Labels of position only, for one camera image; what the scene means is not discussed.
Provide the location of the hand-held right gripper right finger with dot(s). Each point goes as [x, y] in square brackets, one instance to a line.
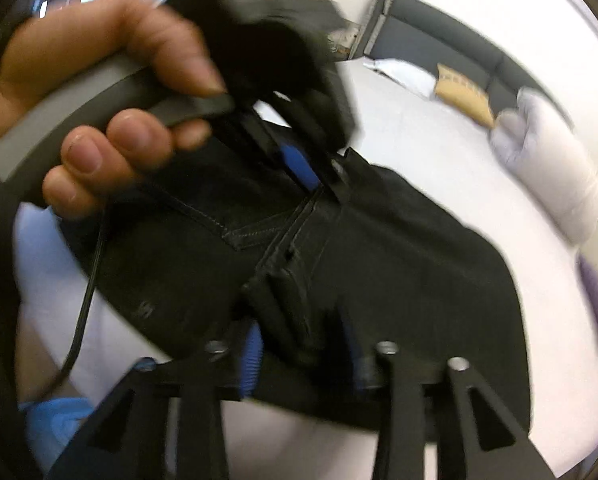
[360, 375]

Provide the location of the black denim pants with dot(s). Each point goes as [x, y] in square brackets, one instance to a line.
[404, 260]

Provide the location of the yellow patterned pillow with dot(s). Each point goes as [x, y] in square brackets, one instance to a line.
[466, 95]

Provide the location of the grey padded headboard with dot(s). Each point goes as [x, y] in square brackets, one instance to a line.
[429, 30]

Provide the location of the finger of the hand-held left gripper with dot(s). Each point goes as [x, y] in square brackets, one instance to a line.
[246, 135]
[296, 162]

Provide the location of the bed with white sheet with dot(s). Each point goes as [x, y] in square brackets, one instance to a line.
[429, 135]

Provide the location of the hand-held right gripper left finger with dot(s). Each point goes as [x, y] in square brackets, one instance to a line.
[251, 360]

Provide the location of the person's left hand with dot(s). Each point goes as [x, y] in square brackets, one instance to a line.
[104, 30]

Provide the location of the blue cloth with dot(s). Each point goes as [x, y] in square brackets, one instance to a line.
[59, 430]

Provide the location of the white pillow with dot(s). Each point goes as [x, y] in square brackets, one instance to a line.
[404, 72]

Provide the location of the rolled white duvet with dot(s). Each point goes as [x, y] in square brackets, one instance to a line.
[549, 160]

